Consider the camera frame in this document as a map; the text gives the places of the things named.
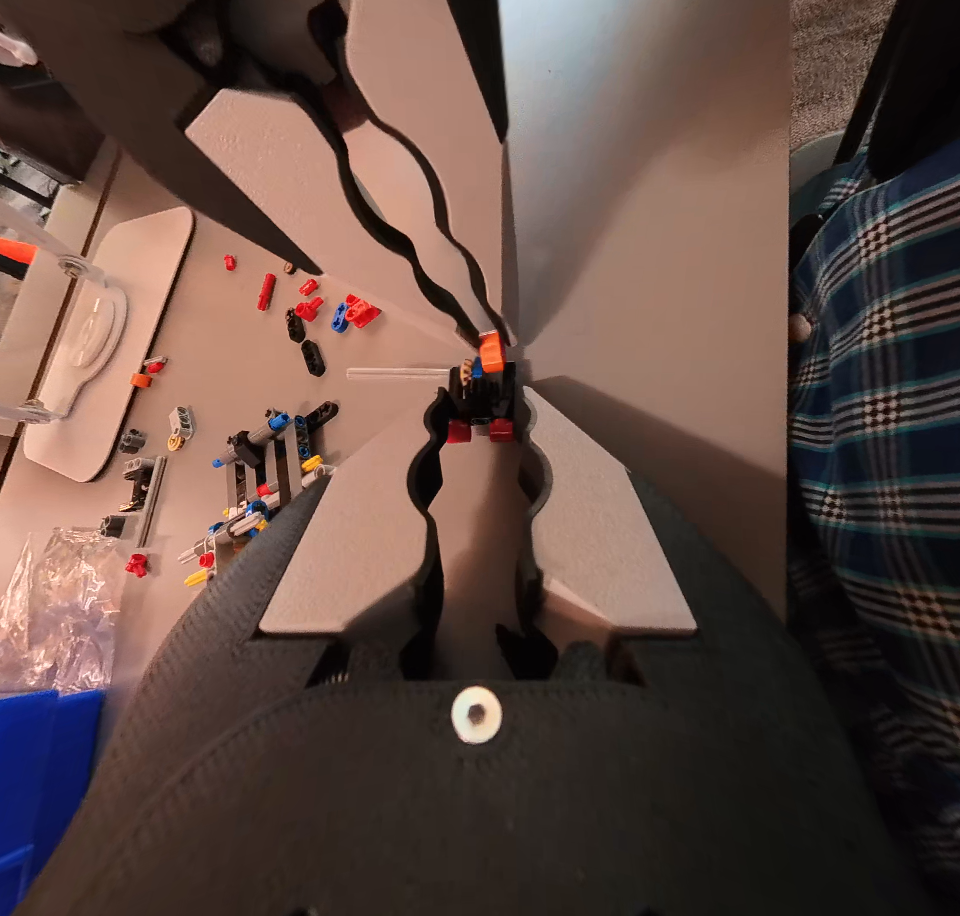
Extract black lego bracket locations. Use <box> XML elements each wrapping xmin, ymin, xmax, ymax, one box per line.
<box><xmin>120</xmin><ymin>457</ymin><xmax>155</xmax><ymax>513</ymax></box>

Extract white stand base board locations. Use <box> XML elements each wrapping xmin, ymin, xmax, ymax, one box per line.
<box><xmin>22</xmin><ymin>207</ymin><xmax>196</xmax><ymax>483</ymax></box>

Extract large lego chassis assembly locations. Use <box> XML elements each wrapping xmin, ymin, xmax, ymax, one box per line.
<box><xmin>177</xmin><ymin>400</ymin><xmax>340</xmax><ymax>588</ymax></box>

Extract small black lego subassembly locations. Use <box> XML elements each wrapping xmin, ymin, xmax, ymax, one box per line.
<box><xmin>346</xmin><ymin>357</ymin><xmax>520</xmax><ymax>446</ymax></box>

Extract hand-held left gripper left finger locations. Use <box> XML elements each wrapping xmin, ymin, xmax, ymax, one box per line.
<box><xmin>257</xmin><ymin>389</ymin><xmax>450</xmax><ymax>662</ymax></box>

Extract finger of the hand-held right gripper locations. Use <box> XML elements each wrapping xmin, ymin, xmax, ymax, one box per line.
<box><xmin>341</xmin><ymin>0</ymin><xmax>520</xmax><ymax>348</ymax></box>
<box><xmin>90</xmin><ymin>88</ymin><xmax>490</xmax><ymax>350</ymax></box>

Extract long grey lego axle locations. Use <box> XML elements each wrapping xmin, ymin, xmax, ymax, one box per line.
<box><xmin>135</xmin><ymin>454</ymin><xmax>168</xmax><ymax>548</ymax></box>

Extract person's plaid shirt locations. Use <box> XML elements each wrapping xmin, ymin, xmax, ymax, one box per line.
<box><xmin>787</xmin><ymin>132</ymin><xmax>960</xmax><ymax>916</ymax></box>

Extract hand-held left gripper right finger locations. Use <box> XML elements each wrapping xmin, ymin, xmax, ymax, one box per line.
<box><xmin>516</xmin><ymin>385</ymin><xmax>699</xmax><ymax>639</ymax></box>

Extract clear plastic bag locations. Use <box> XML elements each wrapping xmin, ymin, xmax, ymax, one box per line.
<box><xmin>0</xmin><ymin>528</ymin><xmax>126</xmax><ymax>697</ymax></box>

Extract blue plastic bin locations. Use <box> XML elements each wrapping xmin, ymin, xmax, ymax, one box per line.
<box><xmin>0</xmin><ymin>689</ymin><xmax>108</xmax><ymax>916</ymax></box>

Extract black bar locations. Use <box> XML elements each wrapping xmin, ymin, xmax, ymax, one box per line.
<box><xmin>831</xmin><ymin>0</ymin><xmax>960</xmax><ymax>182</ymax></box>

